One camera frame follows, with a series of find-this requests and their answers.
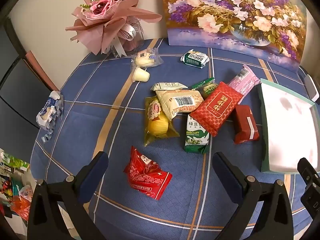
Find yellow cake packet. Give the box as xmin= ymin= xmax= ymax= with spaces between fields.
xmin=144 ymin=97 xmax=180 ymax=148

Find dark cabinet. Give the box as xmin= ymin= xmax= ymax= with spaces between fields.
xmin=0 ymin=17 xmax=60 ymax=178

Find green round cookie packet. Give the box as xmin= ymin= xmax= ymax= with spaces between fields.
xmin=192 ymin=77 xmax=218 ymax=99

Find pink flower bouquet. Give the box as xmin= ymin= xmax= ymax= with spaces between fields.
xmin=65 ymin=0 xmax=163 ymax=57

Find crumpled blue white wrapper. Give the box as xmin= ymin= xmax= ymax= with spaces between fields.
xmin=36 ymin=91 xmax=64 ymax=144

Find green white snack packet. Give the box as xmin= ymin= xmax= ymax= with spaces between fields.
xmin=180 ymin=49 xmax=210 ymax=69

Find pale jelly cup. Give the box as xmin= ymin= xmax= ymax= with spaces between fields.
xmin=132 ymin=67 xmax=150 ymax=82

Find pink snack packet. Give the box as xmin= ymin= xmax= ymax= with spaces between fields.
xmin=228 ymin=64 xmax=261 ymax=105

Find white box teal rim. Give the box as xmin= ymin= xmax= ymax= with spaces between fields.
xmin=257 ymin=78 xmax=320 ymax=174

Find blue plaid tablecloth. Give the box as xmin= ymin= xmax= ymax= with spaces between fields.
xmin=30 ymin=38 xmax=320 ymax=240

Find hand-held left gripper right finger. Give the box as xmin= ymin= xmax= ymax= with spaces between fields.
xmin=212 ymin=152 xmax=294 ymax=240

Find pale grey pastry packet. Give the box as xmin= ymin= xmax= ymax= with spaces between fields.
xmin=150 ymin=82 xmax=188 ymax=92

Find red crinkled snack packet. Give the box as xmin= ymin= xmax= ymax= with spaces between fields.
xmin=123 ymin=145 xmax=173 ymax=200

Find reddish brown wooden board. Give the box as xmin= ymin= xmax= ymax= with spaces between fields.
xmin=24 ymin=51 xmax=60 ymax=92

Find green biscuit packet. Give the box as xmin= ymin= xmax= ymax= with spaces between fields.
xmin=184 ymin=115 xmax=210 ymax=155

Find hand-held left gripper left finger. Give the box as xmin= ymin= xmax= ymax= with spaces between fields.
xmin=27 ymin=151 xmax=109 ymax=240

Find beige bread packet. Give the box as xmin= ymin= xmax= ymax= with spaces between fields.
xmin=155 ymin=89 xmax=204 ymax=120

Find white rectangular device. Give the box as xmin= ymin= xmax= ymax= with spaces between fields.
xmin=304 ymin=74 xmax=318 ymax=103

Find red patterned packet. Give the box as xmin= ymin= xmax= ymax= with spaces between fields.
xmin=189 ymin=82 xmax=242 ymax=137

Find red white-striped cake packet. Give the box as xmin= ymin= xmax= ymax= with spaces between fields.
xmin=234 ymin=104 xmax=260 ymax=145

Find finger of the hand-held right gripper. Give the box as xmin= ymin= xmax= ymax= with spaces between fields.
xmin=297 ymin=157 xmax=319 ymax=188

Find colourful plastic bags pile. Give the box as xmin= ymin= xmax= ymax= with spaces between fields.
xmin=0 ymin=149 xmax=38 ymax=222

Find clear packet white bun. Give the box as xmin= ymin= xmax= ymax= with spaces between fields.
xmin=131 ymin=48 xmax=163 ymax=68

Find flower painting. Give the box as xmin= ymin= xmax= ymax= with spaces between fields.
xmin=159 ymin=0 xmax=307 ymax=72

